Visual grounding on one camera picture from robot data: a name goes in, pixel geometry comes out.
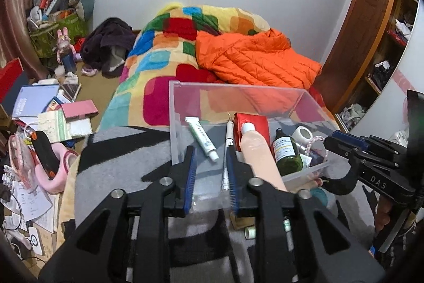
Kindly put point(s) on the teal round container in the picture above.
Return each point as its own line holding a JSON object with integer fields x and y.
{"x": 319, "y": 196}

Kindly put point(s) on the pink curved massager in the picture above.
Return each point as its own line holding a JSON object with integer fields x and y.
{"x": 56, "y": 183}

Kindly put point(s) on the dark blue bottle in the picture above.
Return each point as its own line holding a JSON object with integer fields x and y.
{"x": 69, "y": 62}

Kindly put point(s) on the pink rabbit toy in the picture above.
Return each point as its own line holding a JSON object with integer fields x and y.
{"x": 63, "y": 41}

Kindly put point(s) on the black orange device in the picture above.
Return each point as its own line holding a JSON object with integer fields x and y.
{"x": 44, "y": 150}

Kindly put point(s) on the white green ointment tube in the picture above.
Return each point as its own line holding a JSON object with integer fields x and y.
{"x": 200, "y": 135}

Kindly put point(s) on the dark green glass bottle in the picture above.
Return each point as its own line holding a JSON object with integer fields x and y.
{"x": 286, "y": 153}

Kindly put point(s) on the small gold soap box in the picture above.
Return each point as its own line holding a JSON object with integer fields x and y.
{"x": 241, "y": 224}

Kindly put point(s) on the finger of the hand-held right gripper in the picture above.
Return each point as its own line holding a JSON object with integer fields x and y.
{"x": 338, "y": 147}
{"x": 349, "y": 139}

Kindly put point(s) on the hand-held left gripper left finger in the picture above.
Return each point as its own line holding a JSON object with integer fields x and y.
{"x": 189, "y": 183}

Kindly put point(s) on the red foil packet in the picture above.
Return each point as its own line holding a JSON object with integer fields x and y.
{"x": 256, "y": 120}

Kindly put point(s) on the pink flat box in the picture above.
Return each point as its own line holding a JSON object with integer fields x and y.
{"x": 79, "y": 109}

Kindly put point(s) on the dark clothes pile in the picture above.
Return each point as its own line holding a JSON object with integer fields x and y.
{"x": 99, "y": 37}

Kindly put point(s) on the green fabric bag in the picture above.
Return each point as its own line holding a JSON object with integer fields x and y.
{"x": 43, "y": 44}

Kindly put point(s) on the grey black patterned blanket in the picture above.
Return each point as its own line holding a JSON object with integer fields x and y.
{"x": 132, "y": 153}

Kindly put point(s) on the red box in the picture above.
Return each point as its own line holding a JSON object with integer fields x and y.
{"x": 10, "y": 74}

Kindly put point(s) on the blue notebook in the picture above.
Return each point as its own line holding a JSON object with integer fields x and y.
{"x": 33, "y": 99}

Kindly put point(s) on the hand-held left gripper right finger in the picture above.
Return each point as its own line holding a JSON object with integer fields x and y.
{"x": 232, "y": 183}

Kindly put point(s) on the orange down jacket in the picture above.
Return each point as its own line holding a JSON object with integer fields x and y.
{"x": 251, "y": 57}

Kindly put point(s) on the beige foundation tube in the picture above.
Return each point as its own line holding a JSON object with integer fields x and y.
{"x": 258, "y": 153}

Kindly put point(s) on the loose white papers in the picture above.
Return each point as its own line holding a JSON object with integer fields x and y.
{"x": 33, "y": 206}

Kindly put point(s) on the dark grey box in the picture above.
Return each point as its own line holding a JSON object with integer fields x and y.
{"x": 15, "y": 92}

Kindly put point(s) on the pink clear pouch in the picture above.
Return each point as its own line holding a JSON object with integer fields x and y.
{"x": 20, "y": 153}

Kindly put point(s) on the colourful patchwork blanket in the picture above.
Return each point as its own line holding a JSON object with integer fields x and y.
{"x": 159, "y": 47}

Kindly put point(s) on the white suitcase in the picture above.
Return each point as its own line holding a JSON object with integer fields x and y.
{"x": 399, "y": 137}

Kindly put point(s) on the wooden door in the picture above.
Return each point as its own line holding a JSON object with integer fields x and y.
{"x": 361, "y": 37}

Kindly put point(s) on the green white book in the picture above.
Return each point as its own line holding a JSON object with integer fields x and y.
{"x": 53, "y": 125}

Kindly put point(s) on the person's right hand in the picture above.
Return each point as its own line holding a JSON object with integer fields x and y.
{"x": 384, "y": 213}

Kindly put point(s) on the white bag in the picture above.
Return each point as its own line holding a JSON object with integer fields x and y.
{"x": 352, "y": 114}

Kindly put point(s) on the pale green lip balm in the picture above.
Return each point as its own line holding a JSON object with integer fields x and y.
{"x": 250, "y": 232}

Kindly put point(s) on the wooden wardrobe shelf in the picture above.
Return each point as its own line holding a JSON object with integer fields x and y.
{"x": 397, "y": 47}

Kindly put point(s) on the white charger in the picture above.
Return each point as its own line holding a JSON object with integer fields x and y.
{"x": 34, "y": 240}

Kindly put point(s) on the white sliding wardrobe door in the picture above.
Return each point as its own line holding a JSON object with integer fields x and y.
{"x": 391, "y": 104}

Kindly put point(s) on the clear plastic storage box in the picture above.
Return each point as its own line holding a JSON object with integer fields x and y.
{"x": 202, "y": 97}

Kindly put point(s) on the white cosmetic pen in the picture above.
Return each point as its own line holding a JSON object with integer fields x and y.
{"x": 228, "y": 137}

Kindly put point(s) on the slim beige tube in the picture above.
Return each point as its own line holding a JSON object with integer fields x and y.
{"x": 308, "y": 185}

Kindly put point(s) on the white bandage roll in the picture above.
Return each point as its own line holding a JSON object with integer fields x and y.
{"x": 303, "y": 133}

